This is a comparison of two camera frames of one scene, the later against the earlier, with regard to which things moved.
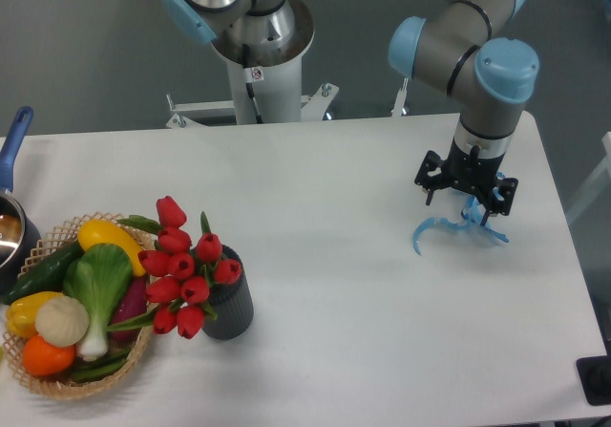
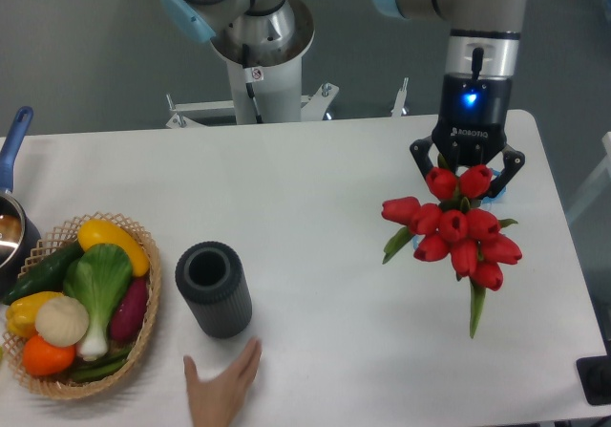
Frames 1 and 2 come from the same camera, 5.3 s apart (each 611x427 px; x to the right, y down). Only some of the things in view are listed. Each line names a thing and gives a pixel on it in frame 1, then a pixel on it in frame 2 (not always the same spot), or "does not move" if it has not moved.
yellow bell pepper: [21, 313] does not move
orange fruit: [43, 358] does not move
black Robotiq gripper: [466, 169] → [473, 128]
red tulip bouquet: [183, 271] → [445, 224]
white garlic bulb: [62, 321] does not move
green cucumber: [49, 274] does not move
